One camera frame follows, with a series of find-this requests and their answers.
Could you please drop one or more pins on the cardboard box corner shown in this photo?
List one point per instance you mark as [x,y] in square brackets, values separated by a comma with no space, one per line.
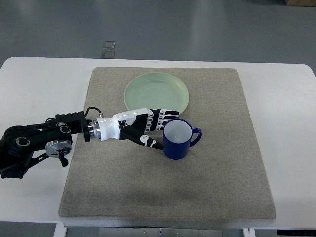
[303,3]

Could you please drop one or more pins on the grey felt mat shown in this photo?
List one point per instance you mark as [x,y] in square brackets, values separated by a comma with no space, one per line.
[203,169]

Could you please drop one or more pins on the metal floor outlet plate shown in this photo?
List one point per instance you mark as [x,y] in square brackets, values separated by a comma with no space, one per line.
[108,50]

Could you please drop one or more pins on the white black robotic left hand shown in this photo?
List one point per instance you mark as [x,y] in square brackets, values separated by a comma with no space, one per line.
[134,125]

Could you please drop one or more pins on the light green plate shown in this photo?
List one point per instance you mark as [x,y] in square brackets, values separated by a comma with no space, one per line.
[156,90]

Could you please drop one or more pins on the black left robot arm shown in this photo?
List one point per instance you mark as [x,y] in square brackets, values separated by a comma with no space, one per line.
[23,147]

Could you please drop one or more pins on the blue enamel mug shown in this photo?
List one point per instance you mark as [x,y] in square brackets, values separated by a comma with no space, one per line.
[178,136]

